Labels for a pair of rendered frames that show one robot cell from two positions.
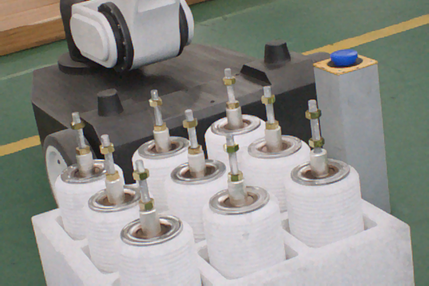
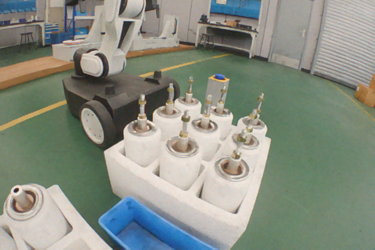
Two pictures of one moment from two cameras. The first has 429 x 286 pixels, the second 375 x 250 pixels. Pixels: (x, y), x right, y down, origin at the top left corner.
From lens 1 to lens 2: 100 cm
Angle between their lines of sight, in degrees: 38
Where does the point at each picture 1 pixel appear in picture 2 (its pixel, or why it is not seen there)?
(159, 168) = (175, 123)
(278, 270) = (261, 168)
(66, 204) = (135, 148)
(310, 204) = (259, 136)
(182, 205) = (205, 143)
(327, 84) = (215, 86)
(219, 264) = not seen: hidden behind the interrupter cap
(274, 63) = (158, 77)
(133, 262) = (238, 190)
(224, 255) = not seen: hidden behind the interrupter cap
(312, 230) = not seen: hidden behind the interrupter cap
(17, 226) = (68, 140)
